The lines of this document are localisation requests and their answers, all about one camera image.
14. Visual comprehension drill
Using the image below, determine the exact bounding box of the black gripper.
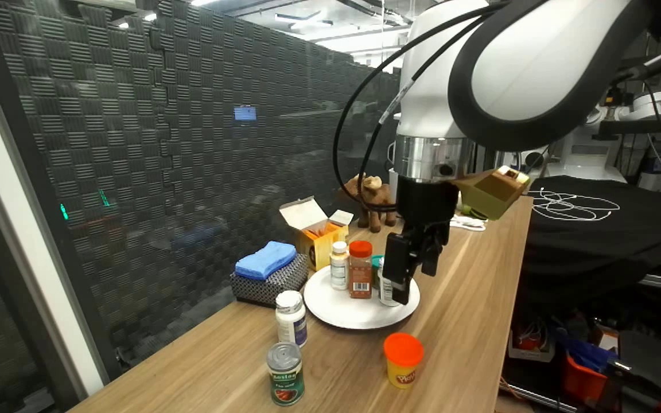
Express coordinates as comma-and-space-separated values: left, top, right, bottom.
381, 175, 462, 308

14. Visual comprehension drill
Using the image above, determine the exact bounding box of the teal lid dough tub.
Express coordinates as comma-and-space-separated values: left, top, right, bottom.
366, 253, 388, 291

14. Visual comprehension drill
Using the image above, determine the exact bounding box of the orange cap spice bottle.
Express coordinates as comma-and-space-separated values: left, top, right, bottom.
345, 240, 376, 300

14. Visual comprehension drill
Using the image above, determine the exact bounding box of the small stained white bottle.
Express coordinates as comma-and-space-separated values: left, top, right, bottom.
327, 240, 351, 295

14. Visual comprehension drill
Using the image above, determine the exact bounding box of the orange lid yellow dough tub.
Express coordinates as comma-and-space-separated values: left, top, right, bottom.
381, 330, 426, 391

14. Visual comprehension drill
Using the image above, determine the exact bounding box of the white pill bottle blue label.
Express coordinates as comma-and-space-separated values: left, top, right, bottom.
273, 290, 309, 352

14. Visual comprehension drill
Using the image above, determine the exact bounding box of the tin food can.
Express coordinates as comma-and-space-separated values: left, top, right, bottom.
264, 340, 307, 408

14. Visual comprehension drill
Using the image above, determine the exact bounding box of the white round plate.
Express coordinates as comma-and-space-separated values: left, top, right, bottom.
300, 261, 423, 334

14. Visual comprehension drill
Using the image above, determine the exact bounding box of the white crumpled wrapper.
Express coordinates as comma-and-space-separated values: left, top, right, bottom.
449, 214, 491, 234

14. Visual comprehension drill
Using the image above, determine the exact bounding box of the brown moose plush toy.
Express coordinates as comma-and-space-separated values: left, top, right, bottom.
342, 173, 402, 234

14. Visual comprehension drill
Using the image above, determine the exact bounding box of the open yellow cardboard box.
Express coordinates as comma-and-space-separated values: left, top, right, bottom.
276, 196, 356, 273

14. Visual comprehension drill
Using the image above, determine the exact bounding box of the grey foam block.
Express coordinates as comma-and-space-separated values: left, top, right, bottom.
228, 253, 314, 311

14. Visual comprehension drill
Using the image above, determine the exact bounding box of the blue sponge cloth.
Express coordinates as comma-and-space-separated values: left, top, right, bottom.
231, 240, 299, 283

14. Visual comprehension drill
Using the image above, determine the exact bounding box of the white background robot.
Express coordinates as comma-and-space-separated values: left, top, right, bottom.
520, 113, 631, 181

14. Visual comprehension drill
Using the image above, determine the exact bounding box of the red storage bin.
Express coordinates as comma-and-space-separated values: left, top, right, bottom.
560, 352, 612, 408

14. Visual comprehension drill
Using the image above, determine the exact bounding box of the black table cloth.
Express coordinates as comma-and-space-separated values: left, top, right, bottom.
522, 175, 661, 279

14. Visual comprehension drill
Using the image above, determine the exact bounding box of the olive brown wrist camera box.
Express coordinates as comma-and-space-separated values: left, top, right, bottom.
457, 164, 535, 223

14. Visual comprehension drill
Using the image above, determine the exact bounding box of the white coiled cable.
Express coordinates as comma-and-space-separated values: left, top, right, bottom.
527, 187, 623, 225

